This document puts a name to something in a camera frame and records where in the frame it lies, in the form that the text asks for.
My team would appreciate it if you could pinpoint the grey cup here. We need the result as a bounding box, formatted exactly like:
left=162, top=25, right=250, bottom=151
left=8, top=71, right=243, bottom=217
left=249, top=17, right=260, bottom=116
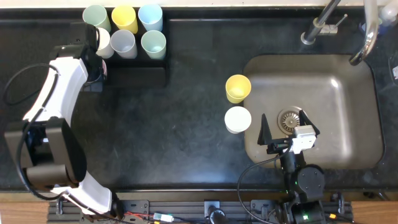
left=109, top=29, right=138, bottom=60

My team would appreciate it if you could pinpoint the green cup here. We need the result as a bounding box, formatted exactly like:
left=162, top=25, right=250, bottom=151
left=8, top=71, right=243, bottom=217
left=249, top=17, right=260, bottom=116
left=82, top=4, right=112, bottom=33
left=141, top=30, right=167, bottom=60

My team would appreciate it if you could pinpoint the steel tap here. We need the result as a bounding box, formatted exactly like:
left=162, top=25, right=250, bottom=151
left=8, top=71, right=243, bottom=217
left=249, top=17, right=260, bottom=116
left=300, top=0, right=381, bottom=67

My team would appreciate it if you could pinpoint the blue cup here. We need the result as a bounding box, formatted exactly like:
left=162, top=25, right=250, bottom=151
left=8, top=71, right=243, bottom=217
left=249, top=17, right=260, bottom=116
left=137, top=3, right=164, bottom=32

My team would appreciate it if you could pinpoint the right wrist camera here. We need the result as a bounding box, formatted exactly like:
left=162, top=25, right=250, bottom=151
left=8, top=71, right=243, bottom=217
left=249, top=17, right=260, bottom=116
left=292, top=125, right=317, bottom=154

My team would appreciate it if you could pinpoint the white cup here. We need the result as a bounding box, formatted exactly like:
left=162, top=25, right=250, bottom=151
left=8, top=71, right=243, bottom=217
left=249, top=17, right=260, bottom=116
left=224, top=106, right=252, bottom=134
left=95, top=27, right=115, bottom=59

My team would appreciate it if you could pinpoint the blue soap bottle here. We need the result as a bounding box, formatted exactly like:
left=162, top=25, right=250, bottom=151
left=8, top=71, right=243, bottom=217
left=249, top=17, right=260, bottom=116
left=360, top=0, right=398, bottom=35

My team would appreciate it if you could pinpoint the steel sink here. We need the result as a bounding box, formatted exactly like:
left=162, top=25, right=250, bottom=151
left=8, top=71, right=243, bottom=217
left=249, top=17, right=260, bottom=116
left=242, top=54, right=385, bottom=170

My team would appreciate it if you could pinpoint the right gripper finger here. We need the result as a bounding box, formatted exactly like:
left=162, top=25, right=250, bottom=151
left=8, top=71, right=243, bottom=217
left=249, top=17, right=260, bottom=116
left=298, top=109, right=321, bottom=136
left=257, top=113, right=273, bottom=146

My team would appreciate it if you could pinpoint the mounting rail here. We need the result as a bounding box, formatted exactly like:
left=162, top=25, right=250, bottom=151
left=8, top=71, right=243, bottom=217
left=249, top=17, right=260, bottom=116
left=46, top=198, right=354, bottom=224

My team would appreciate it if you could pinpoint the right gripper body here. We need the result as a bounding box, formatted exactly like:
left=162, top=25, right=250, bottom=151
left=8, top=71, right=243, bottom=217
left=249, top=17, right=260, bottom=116
left=266, top=138, right=295, bottom=155

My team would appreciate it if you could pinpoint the black cable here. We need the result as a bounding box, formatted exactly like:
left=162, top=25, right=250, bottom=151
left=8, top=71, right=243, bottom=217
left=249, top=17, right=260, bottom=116
left=236, top=141, right=295, bottom=224
left=2, top=63, right=119, bottom=222

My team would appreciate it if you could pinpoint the yellow cup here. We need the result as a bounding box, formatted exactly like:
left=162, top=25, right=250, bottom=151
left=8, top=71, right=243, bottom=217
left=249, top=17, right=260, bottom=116
left=225, top=74, right=252, bottom=105
left=111, top=4, right=139, bottom=34

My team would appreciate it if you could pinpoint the black tray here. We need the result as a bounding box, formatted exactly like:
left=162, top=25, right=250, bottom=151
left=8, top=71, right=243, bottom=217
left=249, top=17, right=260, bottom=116
left=101, top=7, right=170, bottom=90

